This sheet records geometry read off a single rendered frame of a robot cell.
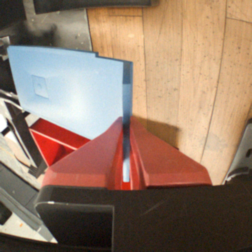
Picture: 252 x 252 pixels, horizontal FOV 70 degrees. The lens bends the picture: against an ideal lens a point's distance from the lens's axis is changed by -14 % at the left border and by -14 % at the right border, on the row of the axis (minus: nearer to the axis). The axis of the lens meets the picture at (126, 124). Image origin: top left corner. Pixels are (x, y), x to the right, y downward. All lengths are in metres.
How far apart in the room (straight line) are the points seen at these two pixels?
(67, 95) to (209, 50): 0.14
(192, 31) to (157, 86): 0.08
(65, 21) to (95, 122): 0.16
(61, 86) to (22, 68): 0.06
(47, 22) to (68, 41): 0.04
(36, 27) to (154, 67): 0.19
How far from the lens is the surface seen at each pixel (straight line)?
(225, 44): 0.20
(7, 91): 0.30
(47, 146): 0.42
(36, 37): 0.34
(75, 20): 0.27
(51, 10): 0.26
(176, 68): 0.22
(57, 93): 0.17
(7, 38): 0.24
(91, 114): 0.16
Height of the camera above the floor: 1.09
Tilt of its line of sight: 40 degrees down
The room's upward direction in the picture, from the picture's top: 142 degrees counter-clockwise
